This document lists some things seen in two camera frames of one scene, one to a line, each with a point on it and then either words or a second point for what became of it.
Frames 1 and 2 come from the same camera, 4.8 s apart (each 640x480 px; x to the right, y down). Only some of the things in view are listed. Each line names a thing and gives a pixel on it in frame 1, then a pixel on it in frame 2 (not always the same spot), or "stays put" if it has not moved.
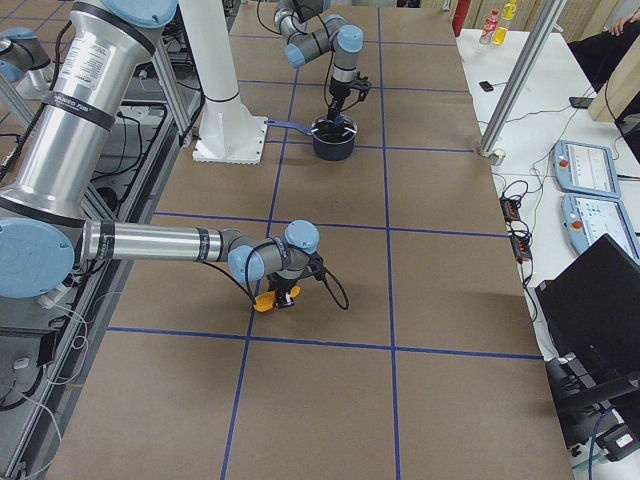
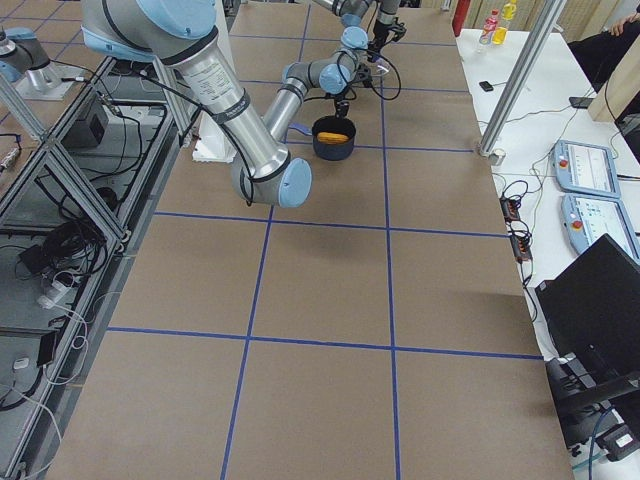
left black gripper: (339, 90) → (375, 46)
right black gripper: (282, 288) → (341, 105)
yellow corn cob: (265, 302) → (331, 138)
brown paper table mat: (434, 370) stays put
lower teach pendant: (588, 219) stays put
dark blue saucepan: (330, 141) stays put
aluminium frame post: (522, 77) stays put
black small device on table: (487, 87) stays put
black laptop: (592, 306) stays put
